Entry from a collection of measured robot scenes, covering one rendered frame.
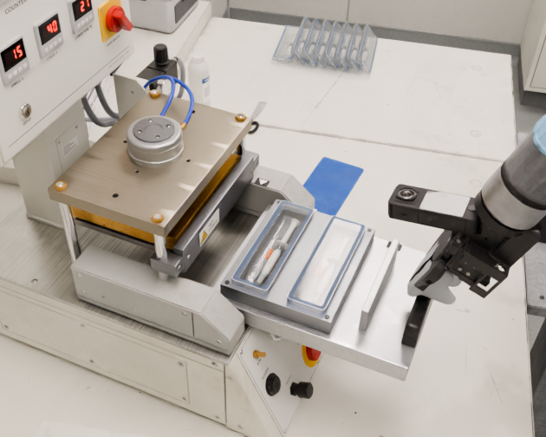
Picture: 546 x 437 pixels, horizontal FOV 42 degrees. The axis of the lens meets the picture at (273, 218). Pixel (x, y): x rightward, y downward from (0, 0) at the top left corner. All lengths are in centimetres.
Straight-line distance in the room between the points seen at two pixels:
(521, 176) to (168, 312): 49
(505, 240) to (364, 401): 42
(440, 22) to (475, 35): 18
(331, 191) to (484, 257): 68
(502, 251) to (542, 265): 57
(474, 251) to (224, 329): 34
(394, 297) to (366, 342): 9
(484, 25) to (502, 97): 169
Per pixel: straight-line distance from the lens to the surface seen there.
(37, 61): 99
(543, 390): 195
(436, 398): 122
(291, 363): 114
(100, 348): 115
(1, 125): 96
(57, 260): 116
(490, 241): 91
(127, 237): 103
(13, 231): 123
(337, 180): 156
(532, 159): 81
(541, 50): 321
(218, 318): 98
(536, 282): 145
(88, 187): 100
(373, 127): 174
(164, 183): 99
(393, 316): 102
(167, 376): 111
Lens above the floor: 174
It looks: 43 degrees down
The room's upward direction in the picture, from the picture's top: 2 degrees clockwise
